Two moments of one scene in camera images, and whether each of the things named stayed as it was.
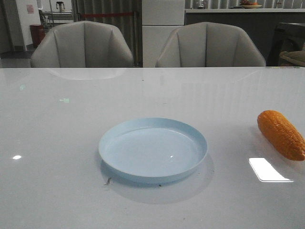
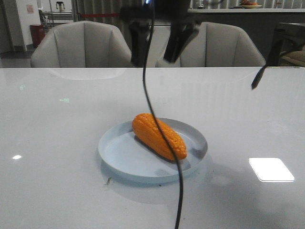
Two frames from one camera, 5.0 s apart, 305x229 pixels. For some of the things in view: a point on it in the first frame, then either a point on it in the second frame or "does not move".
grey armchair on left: x=83 y=44 does not move
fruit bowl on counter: x=248 y=4 does not move
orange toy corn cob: x=284 y=135 → x=146 y=128
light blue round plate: x=152 y=150 does not move
